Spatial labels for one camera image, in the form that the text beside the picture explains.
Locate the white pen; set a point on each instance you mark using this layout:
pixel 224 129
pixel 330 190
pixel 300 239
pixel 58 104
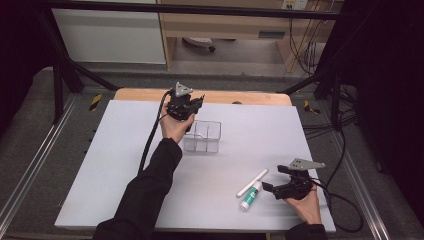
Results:
pixel 252 182

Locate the yellow black striped tape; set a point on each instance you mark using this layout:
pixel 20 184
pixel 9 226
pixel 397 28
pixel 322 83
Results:
pixel 95 102
pixel 311 107

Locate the white wall socket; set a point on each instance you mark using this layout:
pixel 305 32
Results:
pixel 295 4

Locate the green and white glue stick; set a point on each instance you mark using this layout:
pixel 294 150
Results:
pixel 250 198

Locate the person's left hand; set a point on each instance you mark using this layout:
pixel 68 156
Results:
pixel 173 128

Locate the office chair base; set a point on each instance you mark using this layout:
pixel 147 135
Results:
pixel 198 41

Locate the person's right hand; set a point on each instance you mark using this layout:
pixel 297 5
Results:
pixel 306 210

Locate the black metal frame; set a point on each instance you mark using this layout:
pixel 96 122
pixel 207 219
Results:
pixel 200 9

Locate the white cabinet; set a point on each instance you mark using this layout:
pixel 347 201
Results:
pixel 106 36

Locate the wooden table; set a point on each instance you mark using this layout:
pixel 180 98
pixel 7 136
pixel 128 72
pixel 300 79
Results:
pixel 233 96

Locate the black curtain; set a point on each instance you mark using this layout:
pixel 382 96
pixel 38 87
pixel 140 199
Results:
pixel 390 83
pixel 20 50

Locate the aluminium rail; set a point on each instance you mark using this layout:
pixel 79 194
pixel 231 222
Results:
pixel 366 200
pixel 38 155

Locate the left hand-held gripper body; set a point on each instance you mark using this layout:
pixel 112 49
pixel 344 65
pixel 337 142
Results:
pixel 180 106

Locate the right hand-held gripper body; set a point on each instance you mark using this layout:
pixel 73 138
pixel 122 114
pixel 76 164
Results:
pixel 295 188

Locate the clear plastic organizer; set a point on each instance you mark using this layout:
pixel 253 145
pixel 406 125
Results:
pixel 208 140

